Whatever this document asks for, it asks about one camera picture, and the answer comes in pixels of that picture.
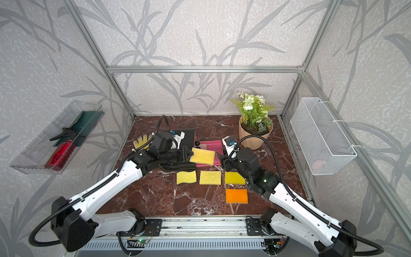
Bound black drawer unit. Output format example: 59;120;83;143
160;128;197;171

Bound pale yellow foam sponge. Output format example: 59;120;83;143
191;148;215;166

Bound bright yellow foam sponge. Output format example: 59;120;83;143
224;172;246;185

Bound wavy yellow cloth sponge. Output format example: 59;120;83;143
176;171;197;185

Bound yellow cellulose sponge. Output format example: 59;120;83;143
199;171;222;185

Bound pink bottom drawer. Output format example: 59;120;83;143
194;140;225;168

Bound orange foam sponge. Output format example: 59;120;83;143
225;189;248;204

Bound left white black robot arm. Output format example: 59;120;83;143
51;129;195;252

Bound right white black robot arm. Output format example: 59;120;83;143
218;148;357;257

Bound yellow work glove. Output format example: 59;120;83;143
133;134;153;149

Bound beige plant pot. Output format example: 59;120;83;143
239;116;273;150

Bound green artificial plant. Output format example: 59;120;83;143
231;93;276;136

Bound pink object in basket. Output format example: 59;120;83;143
311;160;326;172

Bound dark green cloth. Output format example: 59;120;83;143
54;111;104;147

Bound red black pruning shears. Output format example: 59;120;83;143
45;127;81;171

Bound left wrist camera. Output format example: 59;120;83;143
170;131;185;149

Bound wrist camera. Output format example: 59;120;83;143
222;136;239;159
170;131;185;149

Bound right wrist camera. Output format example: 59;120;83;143
222;136;239;159

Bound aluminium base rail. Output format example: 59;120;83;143
65;215;338;240

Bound white wire mesh basket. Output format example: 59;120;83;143
291;97;357;176

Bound clear plastic wall tray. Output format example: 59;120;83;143
10;101;104;175

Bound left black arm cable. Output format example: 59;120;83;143
28;115;171;247

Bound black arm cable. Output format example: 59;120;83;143
228;134;385;257
28;115;171;247

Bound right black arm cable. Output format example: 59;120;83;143
228;134;385;257

